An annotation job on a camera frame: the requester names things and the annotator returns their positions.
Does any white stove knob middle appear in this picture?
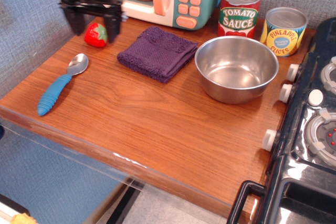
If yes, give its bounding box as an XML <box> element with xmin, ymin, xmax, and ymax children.
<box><xmin>278</xmin><ymin>84</ymin><xmax>292</xmax><ymax>103</ymax></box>

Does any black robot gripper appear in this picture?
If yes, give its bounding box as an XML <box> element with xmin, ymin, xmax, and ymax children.
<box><xmin>59</xmin><ymin>0</ymin><xmax>127</xmax><ymax>43</ymax></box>

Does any white stove knob rear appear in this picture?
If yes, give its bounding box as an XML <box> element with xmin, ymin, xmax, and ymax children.
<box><xmin>286</xmin><ymin>64</ymin><xmax>300</xmax><ymax>82</ymax></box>

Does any red plastic toy strawberry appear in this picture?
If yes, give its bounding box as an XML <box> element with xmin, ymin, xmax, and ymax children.
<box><xmin>84</xmin><ymin>23</ymin><xmax>108</xmax><ymax>48</ymax></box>

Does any white stove knob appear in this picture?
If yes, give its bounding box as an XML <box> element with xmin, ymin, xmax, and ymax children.
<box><xmin>262</xmin><ymin>129</ymin><xmax>277</xmax><ymax>152</ymax></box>
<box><xmin>278</xmin><ymin>84</ymin><xmax>292</xmax><ymax>103</ymax></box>
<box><xmin>286</xmin><ymin>64</ymin><xmax>300</xmax><ymax>82</ymax></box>

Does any white stove knob front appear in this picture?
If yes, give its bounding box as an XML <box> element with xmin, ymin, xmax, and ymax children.
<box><xmin>262</xmin><ymin>129</ymin><xmax>277</xmax><ymax>152</ymax></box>

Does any blue handled metal spoon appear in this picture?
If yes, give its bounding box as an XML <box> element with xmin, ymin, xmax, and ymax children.
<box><xmin>37</xmin><ymin>53</ymin><xmax>89</xmax><ymax>116</ymax></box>

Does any silver metal pot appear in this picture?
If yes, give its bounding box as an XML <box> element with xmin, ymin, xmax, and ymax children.
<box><xmin>194</xmin><ymin>36</ymin><xmax>279</xmax><ymax>104</ymax></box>

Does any tomato sauce can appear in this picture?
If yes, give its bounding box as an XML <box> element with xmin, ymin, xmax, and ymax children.
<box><xmin>217</xmin><ymin>0</ymin><xmax>261</xmax><ymax>38</ymax></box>

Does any pineapple slices can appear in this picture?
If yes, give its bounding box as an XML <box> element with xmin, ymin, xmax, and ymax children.
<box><xmin>260</xmin><ymin>7</ymin><xmax>308</xmax><ymax>57</ymax></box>

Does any folded purple cloth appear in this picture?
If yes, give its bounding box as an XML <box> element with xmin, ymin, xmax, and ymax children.
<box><xmin>117</xmin><ymin>26</ymin><xmax>197</xmax><ymax>83</ymax></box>

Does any black toy stove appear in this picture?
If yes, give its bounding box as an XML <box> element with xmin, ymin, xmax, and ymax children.
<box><xmin>227</xmin><ymin>18</ymin><xmax>335</xmax><ymax>223</ymax></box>

